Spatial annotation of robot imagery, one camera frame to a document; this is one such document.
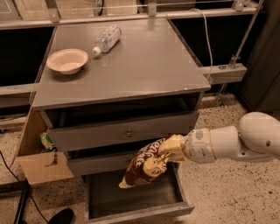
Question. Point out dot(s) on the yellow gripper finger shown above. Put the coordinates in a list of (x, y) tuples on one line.
[(177, 157), (174, 144)]

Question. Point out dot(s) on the grey drawer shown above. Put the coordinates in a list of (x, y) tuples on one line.
[(107, 203), (104, 159), (80, 137)]

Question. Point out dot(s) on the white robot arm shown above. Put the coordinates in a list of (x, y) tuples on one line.
[(256, 139)]

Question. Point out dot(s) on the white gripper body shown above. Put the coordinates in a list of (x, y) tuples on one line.
[(198, 145)]

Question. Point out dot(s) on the white paper bowl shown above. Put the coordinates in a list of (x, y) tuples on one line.
[(67, 61)]

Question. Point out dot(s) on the grey bottom drawer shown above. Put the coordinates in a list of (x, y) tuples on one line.
[(107, 203)]

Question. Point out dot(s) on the grey middle drawer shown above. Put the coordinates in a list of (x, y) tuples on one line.
[(104, 159)]

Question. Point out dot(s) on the grey drawer cabinet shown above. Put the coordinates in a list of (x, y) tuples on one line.
[(148, 72)]

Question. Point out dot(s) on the brown cardboard box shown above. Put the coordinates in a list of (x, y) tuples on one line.
[(38, 166)]

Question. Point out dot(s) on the metal diagonal rod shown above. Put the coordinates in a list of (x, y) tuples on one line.
[(234, 58)]

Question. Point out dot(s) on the clear plastic water bottle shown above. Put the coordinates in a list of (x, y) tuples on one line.
[(107, 40)]

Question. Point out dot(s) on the green snack bag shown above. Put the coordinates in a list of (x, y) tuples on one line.
[(46, 141)]

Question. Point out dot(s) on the dark side cabinet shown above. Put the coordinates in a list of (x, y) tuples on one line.
[(260, 86)]

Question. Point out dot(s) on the brown chip bag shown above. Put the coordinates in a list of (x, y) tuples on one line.
[(145, 166)]

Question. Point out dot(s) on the grey top drawer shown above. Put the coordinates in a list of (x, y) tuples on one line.
[(80, 137)]

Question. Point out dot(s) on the black shoe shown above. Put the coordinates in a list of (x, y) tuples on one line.
[(64, 216)]

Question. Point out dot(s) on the grey wooden rail beam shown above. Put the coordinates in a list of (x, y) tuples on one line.
[(223, 73)]

